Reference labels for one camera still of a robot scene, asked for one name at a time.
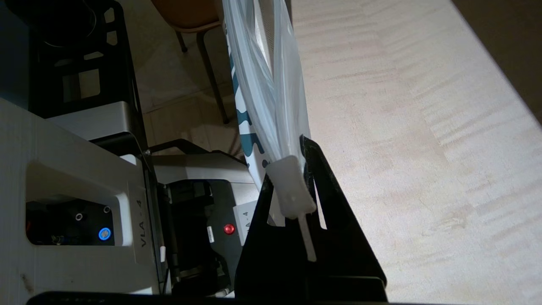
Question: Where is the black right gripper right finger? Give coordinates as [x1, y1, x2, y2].
[299, 135, 388, 302]

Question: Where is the white horse-print zip pouch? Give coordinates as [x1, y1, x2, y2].
[222, 0, 318, 262]

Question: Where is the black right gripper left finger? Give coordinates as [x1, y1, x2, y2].
[234, 174, 310, 302]

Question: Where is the silver white robot torso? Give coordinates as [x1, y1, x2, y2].
[0, 0, 265, 299]

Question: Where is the brown chair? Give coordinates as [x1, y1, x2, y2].
[150, 0, 231, 125]

